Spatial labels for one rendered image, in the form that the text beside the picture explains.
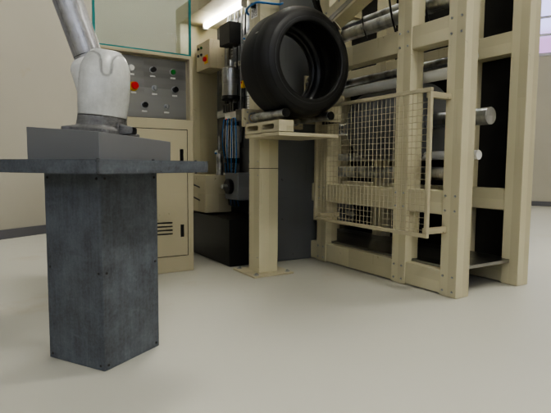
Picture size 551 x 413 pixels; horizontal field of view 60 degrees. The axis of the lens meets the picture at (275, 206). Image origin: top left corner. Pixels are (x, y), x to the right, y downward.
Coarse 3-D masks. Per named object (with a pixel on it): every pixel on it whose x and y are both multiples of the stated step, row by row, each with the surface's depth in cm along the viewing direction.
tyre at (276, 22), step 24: (264, 24) 237; (288, 24) 234; (312, 24) 261; (264, 48) 232; (312, 48) 274; (336, 48) 253; (264, 72) 233; (312, 72) 276; (336, 72) 267; (264, 96) 243; (288, 96) 238; (312, 96) 276; (336, 96) 253
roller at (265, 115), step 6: (282, 108) 240; (252, 114) 266; (258, 114) 259; (264, 114) 253; (270, 114) 248; (276, 114) 243; (282, 114) 239; (288, 114) 239; (252, 120) 266; (258, 120) 262
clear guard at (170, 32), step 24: (96, 0) 255; (120, 0) 261; (144, 0) 268; (168, 0) 275; (96, 24) 256; (120, 24) 262; (144, 24) 269; (168, 24) 276; (144, 48) 270; (168, 48) 277
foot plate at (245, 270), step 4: (236, 268) 293; (240, 268) 292; (244, 268) 294; (248, 268) 294; (280, 268) 294; (240, 272) 285; (244, 272) 282; (248, 272) 282; (252, 272) 283; (256, 272) 283; (268, 272) 283; (272, 272) 283; (276, 272) 283; (280, 272) 283; (284, 272) 283; (288, 272) 283; (292, 272) 285; (252, 276) 273; (256, 276) 272; (260, 276) 273; (264, 276) 275; (268, 276) 276
